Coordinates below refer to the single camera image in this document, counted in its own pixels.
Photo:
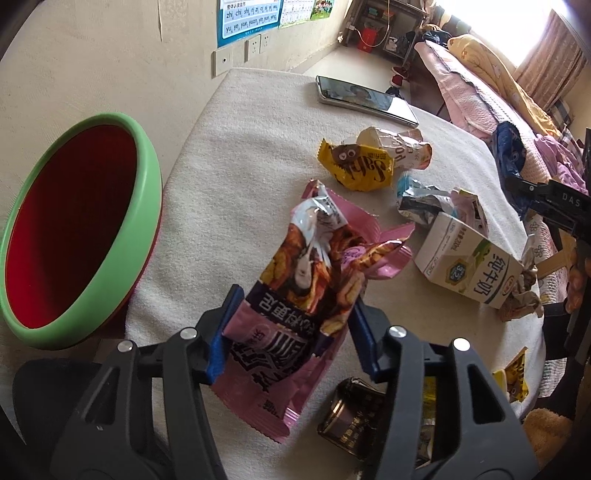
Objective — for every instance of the white table cloth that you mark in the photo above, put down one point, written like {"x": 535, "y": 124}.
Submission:
{"x": 240, "y": 184}

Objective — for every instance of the red box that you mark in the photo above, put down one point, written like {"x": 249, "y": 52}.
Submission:
{"x": 367, "y": 37}

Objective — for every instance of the white cup wrapper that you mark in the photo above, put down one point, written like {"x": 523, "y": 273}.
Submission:
{"x": 406, "y": 147}

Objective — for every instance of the wooden shelf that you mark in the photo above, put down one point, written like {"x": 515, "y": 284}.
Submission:
{"x": 383, "y": 18}

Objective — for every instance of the silver foil wrapper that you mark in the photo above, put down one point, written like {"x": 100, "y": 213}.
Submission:
{"x": 420, "y": 203}

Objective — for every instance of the small yellow wrapper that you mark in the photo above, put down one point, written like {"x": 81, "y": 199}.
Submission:
{"x": 515, "y": 378}

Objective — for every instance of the yellow snack wrapper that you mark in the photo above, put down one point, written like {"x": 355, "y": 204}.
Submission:
{"x": 364, "y": 173}

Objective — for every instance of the yellow striped wrapper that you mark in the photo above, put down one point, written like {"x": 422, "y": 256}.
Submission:
{"x": 429, "y": 401}

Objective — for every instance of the blue bordered wall poster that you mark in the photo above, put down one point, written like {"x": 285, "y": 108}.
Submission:
{"x": 249, "y": 18}

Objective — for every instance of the pink snack packet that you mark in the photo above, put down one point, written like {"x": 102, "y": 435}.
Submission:
{"x": 295, "y": 277}

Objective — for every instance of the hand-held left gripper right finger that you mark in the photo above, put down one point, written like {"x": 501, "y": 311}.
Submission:
{"x": 362, "y": 337}

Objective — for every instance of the wooden stick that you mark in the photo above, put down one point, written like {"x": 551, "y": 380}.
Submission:
{"x": 554, "y": 266}

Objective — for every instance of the pink curtain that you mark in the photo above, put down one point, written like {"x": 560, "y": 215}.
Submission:
{"x": 549, "y": 60}

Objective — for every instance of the purple cloth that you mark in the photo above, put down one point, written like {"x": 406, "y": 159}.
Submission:
{"x": 561, "y": 161}

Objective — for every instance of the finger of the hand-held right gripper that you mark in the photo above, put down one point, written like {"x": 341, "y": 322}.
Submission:
{"x": 531, "y": 196}

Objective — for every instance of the smartphone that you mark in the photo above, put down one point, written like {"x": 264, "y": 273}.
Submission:
{"x": 364, "y": 98}

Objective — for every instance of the white milk carton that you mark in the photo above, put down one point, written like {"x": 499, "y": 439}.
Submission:
{"x": 466, "y": 263}

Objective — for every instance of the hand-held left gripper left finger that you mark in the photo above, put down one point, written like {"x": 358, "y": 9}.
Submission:
{"x": 221, "y": 332}

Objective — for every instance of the white wall socket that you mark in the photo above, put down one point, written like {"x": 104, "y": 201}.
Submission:
{"x": 250, "y": 48}
{"x": 266, "y": 43}

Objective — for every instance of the blue cloth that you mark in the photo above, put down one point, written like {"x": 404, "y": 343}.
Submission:
{"x": 508, "y": 147}

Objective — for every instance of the crumpled beige wrapper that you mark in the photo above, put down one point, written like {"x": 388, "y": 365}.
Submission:
{"x": 521, "y": 295}

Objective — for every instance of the red bin with green rim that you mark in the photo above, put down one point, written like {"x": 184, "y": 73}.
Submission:
{"x": 69, "y": 221}

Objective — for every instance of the dark brown packet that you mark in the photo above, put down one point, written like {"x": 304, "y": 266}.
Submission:
{"x": 351, "y": 415}

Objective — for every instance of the person's right hand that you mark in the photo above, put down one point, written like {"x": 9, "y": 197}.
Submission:
{"x": 579, "y": 281}

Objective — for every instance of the yellow blanket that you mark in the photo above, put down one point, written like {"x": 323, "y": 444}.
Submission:
{"x": 494, "y": 69}

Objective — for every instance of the red shoe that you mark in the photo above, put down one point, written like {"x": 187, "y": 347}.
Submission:
{"x": 399, "y": 76}

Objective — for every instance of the black stool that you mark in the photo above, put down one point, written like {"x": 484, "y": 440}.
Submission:
{"x": 41, "y": 397}

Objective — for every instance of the bed with pink sheet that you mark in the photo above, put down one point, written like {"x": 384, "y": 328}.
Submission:
{"x": 466, "y": 97}

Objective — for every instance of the white wall plate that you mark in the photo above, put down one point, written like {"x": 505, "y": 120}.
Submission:
{"x": 220, "y": 62}

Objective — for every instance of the white printed wrapper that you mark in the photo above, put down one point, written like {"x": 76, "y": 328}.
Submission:
{"x": 473, "y": 207}

